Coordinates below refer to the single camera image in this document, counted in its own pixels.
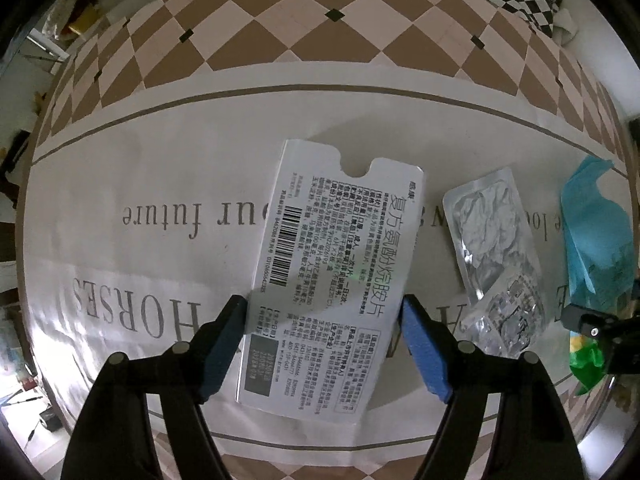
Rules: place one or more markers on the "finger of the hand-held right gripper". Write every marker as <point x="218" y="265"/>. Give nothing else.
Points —
<point x="592" y="322"/>

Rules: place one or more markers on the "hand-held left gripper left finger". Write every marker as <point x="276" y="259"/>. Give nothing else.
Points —
<point x="224" y="347"/>

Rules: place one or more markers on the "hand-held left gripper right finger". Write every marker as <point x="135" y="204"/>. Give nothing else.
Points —
<point x="425" y="350"/>

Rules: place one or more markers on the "white medicine box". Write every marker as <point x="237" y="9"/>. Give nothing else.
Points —
<point x="340" y="260"/>

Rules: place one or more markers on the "green snack packet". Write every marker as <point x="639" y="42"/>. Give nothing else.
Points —
<point x="586" y="366"/>

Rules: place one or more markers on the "teal plastic bag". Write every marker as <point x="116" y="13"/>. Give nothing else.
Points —
<point x="595" y="230"/>

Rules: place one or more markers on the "silver blister pack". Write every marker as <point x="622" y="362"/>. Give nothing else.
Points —
<point x="495" y="260"/>

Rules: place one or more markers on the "brown checkered tablecloth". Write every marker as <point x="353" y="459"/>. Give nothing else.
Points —
<point x="200" y="160"/>

